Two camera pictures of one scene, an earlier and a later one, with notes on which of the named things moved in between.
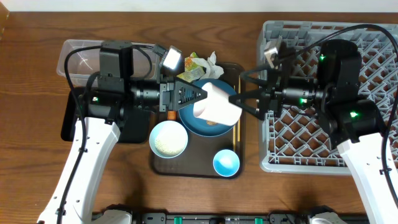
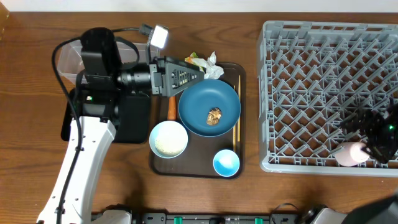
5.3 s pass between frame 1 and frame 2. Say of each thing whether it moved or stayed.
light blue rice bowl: stayed
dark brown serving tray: stayed
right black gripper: moved
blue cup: stayed
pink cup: moved
